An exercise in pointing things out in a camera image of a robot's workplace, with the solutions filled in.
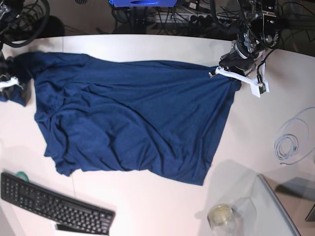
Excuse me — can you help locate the blue box with hole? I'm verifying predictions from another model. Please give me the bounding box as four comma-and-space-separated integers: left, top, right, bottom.
109, 0, 177, 7

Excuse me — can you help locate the green tape roll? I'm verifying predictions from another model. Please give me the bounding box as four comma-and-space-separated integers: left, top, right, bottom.
15, 171, 29, 182

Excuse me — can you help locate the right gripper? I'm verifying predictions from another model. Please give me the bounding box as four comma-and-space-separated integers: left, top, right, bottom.
0, 85, 23, 101

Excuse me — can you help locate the black computer keyboard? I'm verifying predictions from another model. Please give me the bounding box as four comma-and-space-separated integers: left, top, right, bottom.
0, 172, 116, 235

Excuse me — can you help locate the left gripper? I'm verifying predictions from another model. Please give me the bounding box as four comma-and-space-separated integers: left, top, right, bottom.
219, 51, 261, 72

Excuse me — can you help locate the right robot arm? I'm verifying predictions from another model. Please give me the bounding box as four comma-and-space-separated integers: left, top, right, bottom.
0, 0, 50, 105

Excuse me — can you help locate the dark blue t-shirt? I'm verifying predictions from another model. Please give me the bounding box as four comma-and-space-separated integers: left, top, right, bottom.
0, 52, 241, 185

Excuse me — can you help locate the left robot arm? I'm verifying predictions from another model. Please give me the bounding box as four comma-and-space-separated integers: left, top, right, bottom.
210, 0, 279, 71

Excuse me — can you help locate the clear glass jar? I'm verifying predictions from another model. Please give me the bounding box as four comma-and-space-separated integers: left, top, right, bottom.
207, 204, 240, 236

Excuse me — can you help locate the coiled white cable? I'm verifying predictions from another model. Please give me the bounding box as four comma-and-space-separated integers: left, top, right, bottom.
274, 106, 315, 166

